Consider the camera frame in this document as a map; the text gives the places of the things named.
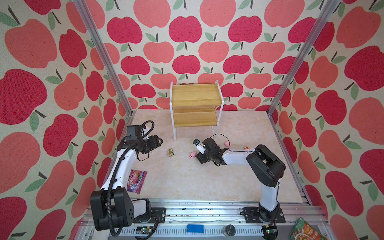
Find pink toy pig front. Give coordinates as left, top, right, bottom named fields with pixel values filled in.
left=189, top=152, right=197, bottom=159

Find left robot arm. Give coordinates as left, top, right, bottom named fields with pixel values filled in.
left=90, top=120, right=163, bottom=240

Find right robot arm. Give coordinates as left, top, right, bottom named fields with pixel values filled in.
left=193, top=138, right=286, bottom=223

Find purple snack bag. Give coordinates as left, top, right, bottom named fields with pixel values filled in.
left=127, top=170, right=148, bottom=194

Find round black knob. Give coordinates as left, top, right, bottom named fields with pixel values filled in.
left=223, top=225, right=236, bottom=237

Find green snack bag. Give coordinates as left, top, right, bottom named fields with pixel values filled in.
left=289, top=218, right=327, bottom=240

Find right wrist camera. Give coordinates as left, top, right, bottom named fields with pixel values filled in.
left=193, top=139, right=200, bottom=146

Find wooden two-tier shelf white frame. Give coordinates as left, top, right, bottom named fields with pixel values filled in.
left=169, top=81, right=225, bottom=140

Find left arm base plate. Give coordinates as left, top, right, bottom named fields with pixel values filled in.
left=134, top=208, right=166, bottom=224

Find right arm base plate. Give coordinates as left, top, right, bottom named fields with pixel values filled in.
left=240, top=206, right=286, bottom=224

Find blue block on rail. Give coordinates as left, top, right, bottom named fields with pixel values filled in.
left=187, top=224, right=205, bottom=234

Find left aluminium frame post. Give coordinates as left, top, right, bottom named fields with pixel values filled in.
left=74, top=0, right=134, bottom=118

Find aluminium frame post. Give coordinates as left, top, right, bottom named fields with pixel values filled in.
left=267, top=0, right=341, bottom=119
left=74, top=0, right=134, bottom=118

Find right aluminium frame post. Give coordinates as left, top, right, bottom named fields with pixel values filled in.
left=267, top=0, right=341, bottom=119

